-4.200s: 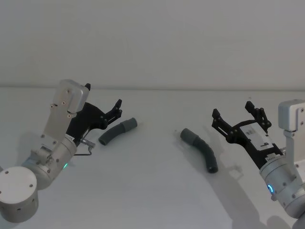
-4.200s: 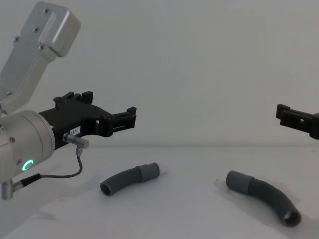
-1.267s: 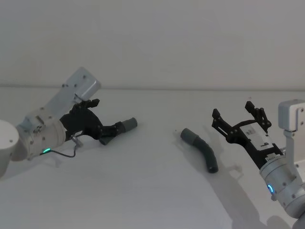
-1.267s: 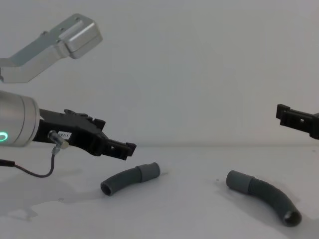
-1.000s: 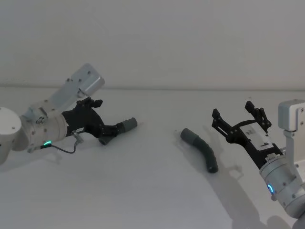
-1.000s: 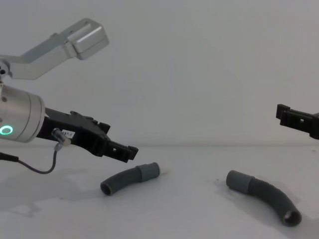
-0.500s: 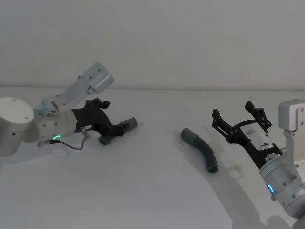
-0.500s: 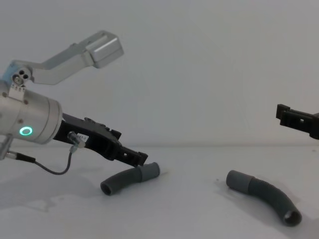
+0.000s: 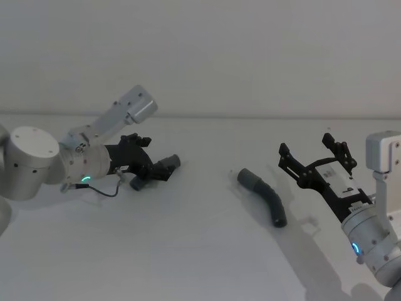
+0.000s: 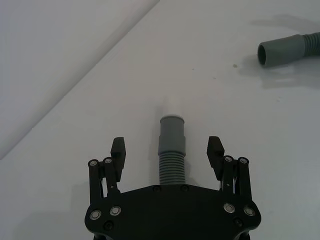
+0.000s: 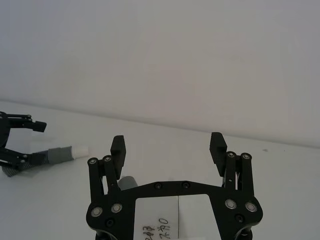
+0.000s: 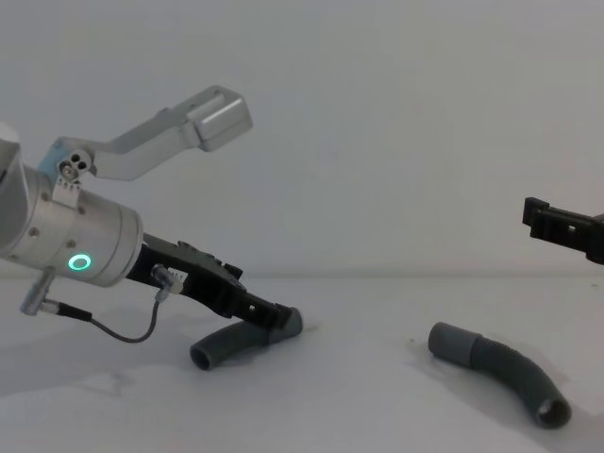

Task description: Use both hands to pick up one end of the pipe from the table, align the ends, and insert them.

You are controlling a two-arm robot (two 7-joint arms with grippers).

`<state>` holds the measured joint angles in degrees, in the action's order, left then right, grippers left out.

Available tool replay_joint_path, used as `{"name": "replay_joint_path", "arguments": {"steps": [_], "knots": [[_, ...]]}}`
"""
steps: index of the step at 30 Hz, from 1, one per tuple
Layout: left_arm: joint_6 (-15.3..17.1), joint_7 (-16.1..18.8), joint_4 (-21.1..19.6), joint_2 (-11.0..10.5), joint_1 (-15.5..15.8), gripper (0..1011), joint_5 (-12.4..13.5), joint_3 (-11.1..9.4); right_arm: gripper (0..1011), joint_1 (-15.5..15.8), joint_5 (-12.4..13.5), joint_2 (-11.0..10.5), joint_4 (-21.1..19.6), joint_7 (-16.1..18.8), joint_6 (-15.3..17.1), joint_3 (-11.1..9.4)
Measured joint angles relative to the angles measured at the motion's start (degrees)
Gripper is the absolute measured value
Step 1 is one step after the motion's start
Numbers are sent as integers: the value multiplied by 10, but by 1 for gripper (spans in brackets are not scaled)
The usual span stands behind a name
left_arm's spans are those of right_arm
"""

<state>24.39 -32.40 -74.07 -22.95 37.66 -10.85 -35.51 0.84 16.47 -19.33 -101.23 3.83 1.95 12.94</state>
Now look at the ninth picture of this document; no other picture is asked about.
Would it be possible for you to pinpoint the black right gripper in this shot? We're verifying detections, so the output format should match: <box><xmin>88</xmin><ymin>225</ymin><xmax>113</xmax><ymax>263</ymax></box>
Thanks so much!
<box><xmin>277</xmin><ymin>132</ymin><xmax>374</xmax><ymax>223</ymax></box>

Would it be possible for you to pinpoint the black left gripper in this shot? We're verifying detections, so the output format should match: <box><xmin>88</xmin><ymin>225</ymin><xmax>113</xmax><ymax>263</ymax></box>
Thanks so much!
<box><xmin>104</xmin><ymin>133</ymin><xmax>175</xmax><ymax>183</ymax></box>

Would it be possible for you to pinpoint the short grey hose piece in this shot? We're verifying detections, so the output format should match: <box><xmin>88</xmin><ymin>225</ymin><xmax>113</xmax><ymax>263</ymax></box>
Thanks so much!
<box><xmin>129</xmin><ymin>154</ymin><xmax>182</xmax><ymax>191</ymax></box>

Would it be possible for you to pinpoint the white table cloth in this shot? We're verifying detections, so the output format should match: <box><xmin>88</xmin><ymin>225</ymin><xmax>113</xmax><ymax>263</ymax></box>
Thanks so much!
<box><xmin>0</xmin><ymin>114</ymin><xmax>401</xmax><ymax>301</ymax></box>

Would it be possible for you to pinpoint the thin dark gripper cable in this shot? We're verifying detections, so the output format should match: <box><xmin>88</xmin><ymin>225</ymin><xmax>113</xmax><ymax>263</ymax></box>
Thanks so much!
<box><xmin>60</xmin><ymin>167</ymin><xmax>128</xmax><ymax>199</ymax></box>

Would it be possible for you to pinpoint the long curved grey hose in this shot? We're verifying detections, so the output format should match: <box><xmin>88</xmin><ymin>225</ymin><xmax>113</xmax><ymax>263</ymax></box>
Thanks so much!
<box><xmin>237</xmin><ymin>168</ymin><xmax>288</xmax><ymax>229</ymax></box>

